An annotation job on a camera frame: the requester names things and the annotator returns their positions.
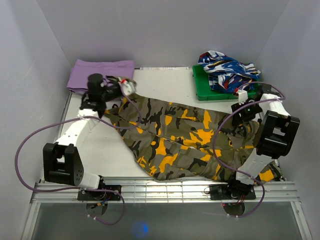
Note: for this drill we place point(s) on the green plastic bin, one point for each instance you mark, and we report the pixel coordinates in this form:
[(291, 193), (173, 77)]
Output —
[(205, 85)]

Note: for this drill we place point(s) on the camouflage cargo trousers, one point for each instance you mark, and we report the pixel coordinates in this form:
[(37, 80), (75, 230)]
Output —
[(171, 140)]

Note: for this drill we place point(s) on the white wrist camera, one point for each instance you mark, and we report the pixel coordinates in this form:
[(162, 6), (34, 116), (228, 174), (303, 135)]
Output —
[(128, 86), (242, 96)]

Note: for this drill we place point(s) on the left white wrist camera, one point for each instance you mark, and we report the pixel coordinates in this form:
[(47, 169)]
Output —
[(128, 86)]

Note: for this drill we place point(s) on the folded purple trousers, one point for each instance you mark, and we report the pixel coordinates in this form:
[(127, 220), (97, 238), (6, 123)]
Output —
[(78, 80)]

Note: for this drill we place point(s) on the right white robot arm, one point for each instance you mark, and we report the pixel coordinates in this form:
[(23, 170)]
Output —
[(273, 139)]

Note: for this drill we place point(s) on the aluminium front rail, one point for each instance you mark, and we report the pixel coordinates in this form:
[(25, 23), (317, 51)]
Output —
[(145, 190)]

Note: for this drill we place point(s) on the blue white patterned garment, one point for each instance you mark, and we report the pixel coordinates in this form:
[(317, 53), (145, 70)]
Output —
[(218, 63)]

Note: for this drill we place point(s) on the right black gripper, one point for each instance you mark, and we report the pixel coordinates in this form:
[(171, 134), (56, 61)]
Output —
[(237, 120)]

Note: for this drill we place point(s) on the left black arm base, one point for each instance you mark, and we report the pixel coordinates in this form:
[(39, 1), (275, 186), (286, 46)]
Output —
[(100, 196)]

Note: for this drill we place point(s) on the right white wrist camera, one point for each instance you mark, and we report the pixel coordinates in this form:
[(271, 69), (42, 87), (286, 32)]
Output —
[(242, 96)]

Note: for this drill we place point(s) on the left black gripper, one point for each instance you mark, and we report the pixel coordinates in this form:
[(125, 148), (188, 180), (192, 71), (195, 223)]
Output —
[(117, 84)]

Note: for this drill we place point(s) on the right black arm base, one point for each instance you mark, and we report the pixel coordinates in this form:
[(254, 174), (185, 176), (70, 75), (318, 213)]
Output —
[(226, 192)]

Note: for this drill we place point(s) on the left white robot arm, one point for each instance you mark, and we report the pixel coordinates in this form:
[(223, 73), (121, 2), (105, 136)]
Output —
[(62, 163)]

